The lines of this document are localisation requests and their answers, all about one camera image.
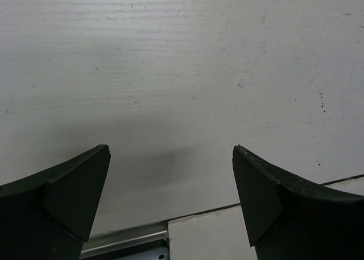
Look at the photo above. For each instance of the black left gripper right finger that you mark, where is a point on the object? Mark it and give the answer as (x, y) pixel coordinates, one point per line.
(289, 217)

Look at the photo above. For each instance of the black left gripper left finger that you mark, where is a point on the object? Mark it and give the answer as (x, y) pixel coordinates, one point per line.
(50, 214)

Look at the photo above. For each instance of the aluminium table frame rail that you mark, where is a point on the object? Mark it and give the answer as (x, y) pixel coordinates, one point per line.
(141, 242)

